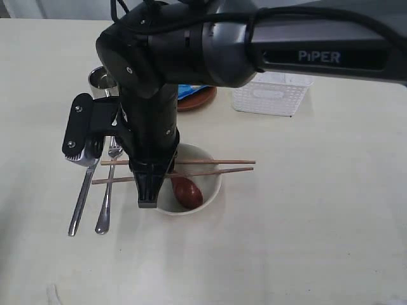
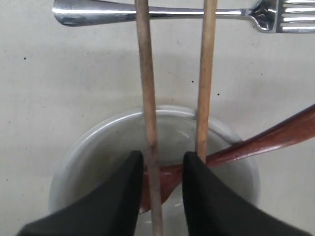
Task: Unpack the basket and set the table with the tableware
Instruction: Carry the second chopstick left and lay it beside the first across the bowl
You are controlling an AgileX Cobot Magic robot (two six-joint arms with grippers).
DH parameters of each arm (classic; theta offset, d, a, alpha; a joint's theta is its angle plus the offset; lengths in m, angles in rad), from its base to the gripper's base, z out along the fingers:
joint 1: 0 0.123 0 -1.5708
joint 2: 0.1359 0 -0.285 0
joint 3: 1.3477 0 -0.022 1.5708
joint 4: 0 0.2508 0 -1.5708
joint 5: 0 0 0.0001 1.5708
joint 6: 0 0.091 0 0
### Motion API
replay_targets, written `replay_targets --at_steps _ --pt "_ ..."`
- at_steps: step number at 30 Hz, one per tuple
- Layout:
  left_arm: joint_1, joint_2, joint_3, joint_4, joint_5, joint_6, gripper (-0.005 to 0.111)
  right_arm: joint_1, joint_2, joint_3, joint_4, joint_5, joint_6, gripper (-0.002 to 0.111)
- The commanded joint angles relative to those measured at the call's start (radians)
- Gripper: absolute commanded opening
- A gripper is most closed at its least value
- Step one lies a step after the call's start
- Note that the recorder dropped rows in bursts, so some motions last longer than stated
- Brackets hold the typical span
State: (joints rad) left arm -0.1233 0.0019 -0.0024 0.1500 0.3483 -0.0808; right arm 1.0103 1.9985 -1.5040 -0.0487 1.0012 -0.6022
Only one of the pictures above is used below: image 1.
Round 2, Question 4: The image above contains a brown wooden spoon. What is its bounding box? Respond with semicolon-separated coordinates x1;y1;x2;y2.
171;177;204;210

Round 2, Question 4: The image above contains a brown wooden chopstick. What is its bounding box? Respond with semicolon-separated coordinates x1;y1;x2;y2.
91;167;254;185
100;159;256;166

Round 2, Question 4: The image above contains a silver metal fork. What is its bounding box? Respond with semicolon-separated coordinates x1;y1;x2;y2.
95;137;123;234

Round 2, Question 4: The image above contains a white plastic woven basket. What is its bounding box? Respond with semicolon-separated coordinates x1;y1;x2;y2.
232;72;314;117

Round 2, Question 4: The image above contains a white patterned ceramic bowl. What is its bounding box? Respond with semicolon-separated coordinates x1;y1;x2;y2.
156;144;221;216

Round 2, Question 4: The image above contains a blue chips bag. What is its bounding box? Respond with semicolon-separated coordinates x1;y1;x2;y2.
177;85;207;100

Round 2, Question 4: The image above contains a silver metal knife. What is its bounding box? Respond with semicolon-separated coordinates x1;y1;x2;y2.
68;164;97;236

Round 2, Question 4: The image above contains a brown wooden plate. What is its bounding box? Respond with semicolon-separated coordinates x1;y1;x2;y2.
177;86;217;112

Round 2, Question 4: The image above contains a black cable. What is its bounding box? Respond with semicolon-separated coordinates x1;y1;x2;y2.
109;0;407;74

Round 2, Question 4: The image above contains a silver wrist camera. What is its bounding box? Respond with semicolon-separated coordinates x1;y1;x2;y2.
62;93;123;167

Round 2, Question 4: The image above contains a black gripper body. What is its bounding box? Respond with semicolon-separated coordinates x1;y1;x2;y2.
119;81;179;173

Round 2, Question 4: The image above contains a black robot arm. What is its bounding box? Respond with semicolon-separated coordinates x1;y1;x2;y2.
96;1;406;208

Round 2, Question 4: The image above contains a stainless steel cup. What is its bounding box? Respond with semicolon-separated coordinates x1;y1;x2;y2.
88;66;119;99

